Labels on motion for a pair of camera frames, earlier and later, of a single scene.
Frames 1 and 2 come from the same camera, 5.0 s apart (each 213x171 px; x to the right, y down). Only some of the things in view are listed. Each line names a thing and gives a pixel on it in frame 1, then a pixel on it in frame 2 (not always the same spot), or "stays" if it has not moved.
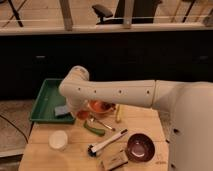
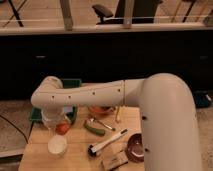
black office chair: [143, 12] stays
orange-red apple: [83, 114] -> [62, 128]
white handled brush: [93, 147] stays
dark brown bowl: [139, 147] stays
